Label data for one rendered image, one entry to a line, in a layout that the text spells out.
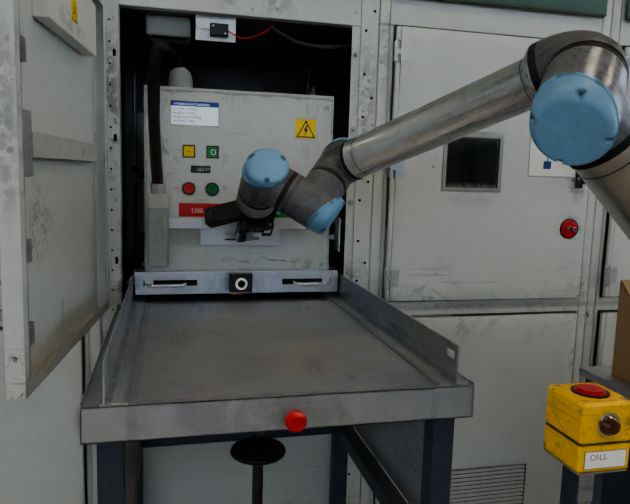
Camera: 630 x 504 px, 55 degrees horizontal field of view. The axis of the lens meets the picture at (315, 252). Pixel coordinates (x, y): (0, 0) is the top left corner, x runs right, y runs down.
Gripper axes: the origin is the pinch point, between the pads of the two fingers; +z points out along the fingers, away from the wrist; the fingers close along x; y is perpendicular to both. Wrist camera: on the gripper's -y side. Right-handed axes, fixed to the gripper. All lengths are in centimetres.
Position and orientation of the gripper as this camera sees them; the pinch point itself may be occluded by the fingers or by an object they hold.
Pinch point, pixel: (237, 236)
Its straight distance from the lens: 157.0
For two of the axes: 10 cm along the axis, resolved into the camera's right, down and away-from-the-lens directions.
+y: 9.7, 0.0, 2.4
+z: -2.2, 3.8, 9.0
